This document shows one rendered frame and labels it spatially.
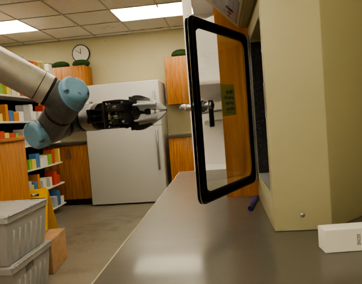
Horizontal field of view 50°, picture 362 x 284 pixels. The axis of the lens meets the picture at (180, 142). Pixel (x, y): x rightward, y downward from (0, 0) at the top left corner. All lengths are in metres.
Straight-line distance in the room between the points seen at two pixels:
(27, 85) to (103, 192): 5.11
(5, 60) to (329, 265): 0.77
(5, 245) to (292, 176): 2.26
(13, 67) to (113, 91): 4.95
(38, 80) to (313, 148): 0.62
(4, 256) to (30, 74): 2.00
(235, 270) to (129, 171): 5.28
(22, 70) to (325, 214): 0.72
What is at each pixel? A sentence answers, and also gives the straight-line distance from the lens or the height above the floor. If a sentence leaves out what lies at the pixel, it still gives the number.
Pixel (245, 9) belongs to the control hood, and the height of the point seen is 1.41.
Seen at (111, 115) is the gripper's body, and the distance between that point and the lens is 1.01.
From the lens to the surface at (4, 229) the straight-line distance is 2.77.
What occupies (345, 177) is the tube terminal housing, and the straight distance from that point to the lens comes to 0.87.
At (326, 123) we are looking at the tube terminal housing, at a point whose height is 1.15.
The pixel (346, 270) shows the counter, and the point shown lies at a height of 0.94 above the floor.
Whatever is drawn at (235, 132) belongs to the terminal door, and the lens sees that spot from 0.99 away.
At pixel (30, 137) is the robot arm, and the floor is 1.16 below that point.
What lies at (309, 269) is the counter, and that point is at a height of 0.94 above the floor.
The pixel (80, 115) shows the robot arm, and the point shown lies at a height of 1.21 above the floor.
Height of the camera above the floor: 1.17
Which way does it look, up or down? 3 degrees down
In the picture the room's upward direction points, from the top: 4 degrees counter-clockwise
